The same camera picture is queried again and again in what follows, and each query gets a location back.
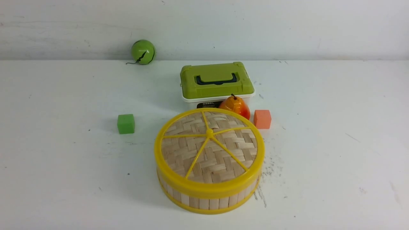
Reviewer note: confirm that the orange toy pear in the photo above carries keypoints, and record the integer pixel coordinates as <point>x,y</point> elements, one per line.
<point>237,105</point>

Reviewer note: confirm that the orange cube block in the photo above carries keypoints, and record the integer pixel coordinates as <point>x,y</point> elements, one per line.
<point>262,119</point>

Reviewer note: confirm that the yellow rimmed woven steamer lid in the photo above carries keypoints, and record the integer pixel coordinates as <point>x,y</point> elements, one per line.
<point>209,154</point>

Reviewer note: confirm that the green ball with black crack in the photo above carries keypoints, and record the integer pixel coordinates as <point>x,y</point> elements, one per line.
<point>143,52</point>

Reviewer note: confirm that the green lidded white storage box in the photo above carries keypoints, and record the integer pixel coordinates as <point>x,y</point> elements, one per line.
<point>209,85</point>

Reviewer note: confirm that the green cube block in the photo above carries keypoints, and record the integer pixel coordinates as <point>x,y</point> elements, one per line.
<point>126,124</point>

